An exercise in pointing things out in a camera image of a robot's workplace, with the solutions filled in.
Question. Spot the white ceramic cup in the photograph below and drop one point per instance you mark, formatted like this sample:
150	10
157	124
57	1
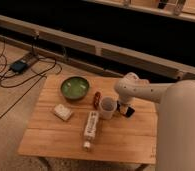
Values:
107	107

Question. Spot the white plastic bottle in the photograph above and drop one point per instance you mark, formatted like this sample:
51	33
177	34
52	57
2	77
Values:
90	129

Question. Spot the black eraser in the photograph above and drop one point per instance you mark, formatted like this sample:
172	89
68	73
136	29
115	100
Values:
125	110

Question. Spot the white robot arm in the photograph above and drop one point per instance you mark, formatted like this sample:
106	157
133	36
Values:
175	145

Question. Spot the green ceramic bowl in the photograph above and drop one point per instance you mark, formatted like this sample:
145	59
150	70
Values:
75	88

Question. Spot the small brown red object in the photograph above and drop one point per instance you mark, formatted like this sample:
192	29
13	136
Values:
96	99

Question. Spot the wooden table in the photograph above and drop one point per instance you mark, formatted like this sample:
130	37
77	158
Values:
121	139

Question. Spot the black power adapter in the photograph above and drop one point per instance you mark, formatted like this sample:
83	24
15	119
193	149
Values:
18	66

